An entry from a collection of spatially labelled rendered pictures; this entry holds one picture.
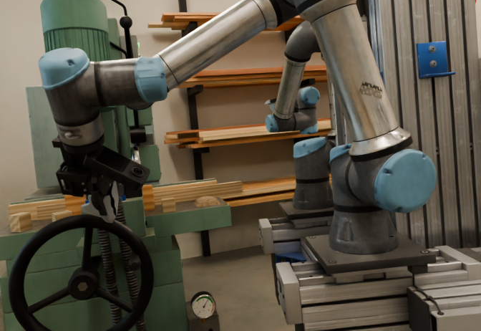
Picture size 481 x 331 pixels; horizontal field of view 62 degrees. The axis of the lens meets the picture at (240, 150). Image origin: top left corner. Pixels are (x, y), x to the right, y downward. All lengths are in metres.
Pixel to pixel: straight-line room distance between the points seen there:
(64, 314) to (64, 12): 0.78
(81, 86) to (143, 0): 3.15
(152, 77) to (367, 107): 0.38
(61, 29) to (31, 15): 2.59
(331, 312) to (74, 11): 0.98
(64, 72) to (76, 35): 0.53
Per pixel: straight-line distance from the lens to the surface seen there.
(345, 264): 0.86
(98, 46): 1.22
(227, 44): 0.84
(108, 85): 0.68
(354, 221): 0.90
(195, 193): 1.25
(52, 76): 0.68
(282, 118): 1.60
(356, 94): 0.75
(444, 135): 1.16
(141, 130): 1.35
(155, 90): 0.68
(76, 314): 1.17
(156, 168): 1.40
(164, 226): 1.10
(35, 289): 1.17
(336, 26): 0.75
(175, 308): 1.17
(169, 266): 1.13
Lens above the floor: 1.10
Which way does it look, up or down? 3 degrees down
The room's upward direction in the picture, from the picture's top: 5 degrees counter-clockwise
